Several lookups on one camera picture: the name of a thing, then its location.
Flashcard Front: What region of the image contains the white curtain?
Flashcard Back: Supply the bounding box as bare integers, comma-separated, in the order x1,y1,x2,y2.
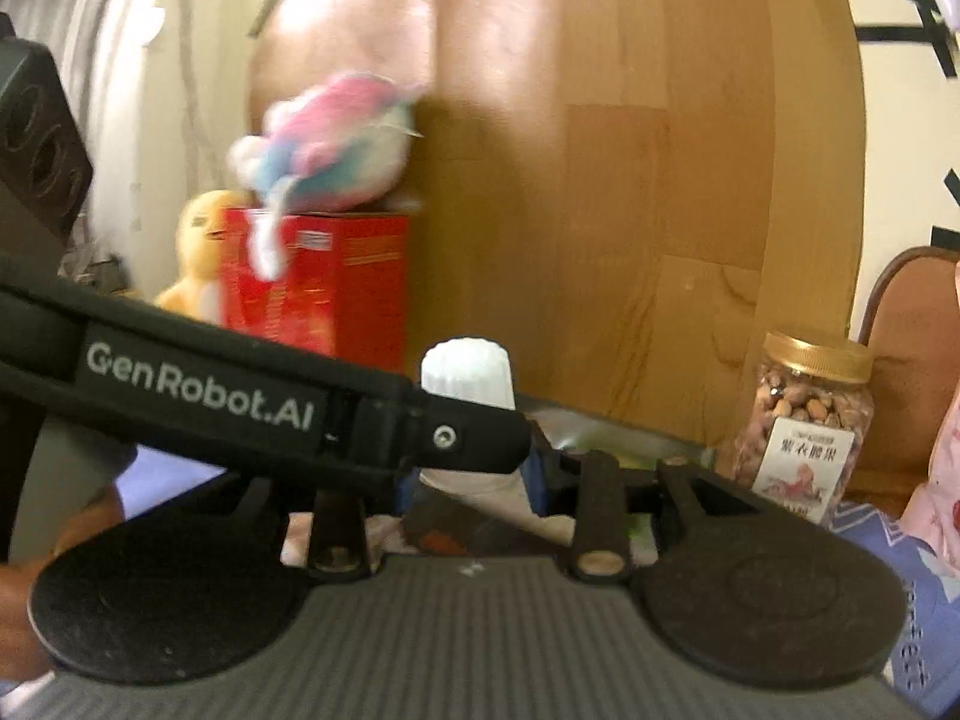
0,0,257,302

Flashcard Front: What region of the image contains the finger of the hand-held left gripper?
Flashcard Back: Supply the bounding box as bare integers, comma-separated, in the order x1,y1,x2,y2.
351,385,531,494

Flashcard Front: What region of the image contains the wooden board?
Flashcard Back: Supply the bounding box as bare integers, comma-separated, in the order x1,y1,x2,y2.
244,0,869,467

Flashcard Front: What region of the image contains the brown chair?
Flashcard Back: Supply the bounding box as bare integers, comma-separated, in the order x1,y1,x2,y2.
847,246,960,520

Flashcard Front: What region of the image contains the clear nut jar gold lid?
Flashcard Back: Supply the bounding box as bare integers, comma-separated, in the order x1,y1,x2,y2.
731,330,876,527

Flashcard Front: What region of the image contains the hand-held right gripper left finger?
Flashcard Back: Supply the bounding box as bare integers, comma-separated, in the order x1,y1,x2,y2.
240,471,419,580

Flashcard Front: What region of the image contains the pink snack bag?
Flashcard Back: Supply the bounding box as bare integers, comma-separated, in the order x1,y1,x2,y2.
896,390,960,580

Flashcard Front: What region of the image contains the black tape cross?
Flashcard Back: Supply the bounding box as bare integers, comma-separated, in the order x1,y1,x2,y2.
857,0,960,81
928,163,960,250

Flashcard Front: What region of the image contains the yellow plush toy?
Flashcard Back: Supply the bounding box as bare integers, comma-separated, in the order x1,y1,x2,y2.
154,190,254,329

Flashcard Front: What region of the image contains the pastel plush toy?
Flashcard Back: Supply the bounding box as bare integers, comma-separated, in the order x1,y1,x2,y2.
227,71,430,280

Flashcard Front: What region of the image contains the white bottle ribbed cap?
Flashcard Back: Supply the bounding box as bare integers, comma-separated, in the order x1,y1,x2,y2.
416,340,545,523

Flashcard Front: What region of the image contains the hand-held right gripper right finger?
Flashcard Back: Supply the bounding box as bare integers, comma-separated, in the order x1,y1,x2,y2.
527,433,752,584

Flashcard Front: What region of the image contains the blue blanket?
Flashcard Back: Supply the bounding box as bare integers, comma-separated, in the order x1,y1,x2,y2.
112,442,960,717

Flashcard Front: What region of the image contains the red gift bag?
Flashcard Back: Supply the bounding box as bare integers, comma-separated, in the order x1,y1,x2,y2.
221,206,415,377

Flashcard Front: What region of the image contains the person's left hand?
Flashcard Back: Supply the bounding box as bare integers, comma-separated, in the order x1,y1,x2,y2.
0,493,126,685

